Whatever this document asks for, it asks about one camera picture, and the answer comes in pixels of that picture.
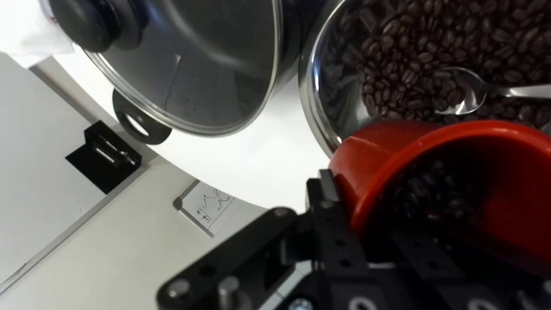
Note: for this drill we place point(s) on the silver bowl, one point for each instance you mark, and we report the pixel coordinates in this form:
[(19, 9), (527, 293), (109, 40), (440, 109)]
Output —
[(338, 114)]

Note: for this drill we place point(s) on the white round table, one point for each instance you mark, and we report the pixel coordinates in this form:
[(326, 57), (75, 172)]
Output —
[(216, 79)]

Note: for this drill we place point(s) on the silver spoon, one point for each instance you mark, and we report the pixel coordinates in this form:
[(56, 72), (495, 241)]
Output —
[(476, 90)]

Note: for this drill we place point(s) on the orange-red cup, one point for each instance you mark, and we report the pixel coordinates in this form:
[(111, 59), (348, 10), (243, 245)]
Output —
[(515, 159)]

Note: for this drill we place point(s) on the coffee beans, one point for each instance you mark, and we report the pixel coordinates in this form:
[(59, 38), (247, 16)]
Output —
[(400, 52)]

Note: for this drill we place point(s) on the black wall holder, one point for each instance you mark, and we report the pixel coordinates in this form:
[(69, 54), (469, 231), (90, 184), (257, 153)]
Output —
[(104, 159)]

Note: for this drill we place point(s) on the small whiteboard sign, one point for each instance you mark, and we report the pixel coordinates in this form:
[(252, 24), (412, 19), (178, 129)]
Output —
[(214, 210)]

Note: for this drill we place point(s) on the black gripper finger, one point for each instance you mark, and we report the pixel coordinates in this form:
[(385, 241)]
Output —
[(338, 250)]

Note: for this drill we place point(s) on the glass pot lid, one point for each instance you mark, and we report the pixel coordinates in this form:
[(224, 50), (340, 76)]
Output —
[(190, 62)]

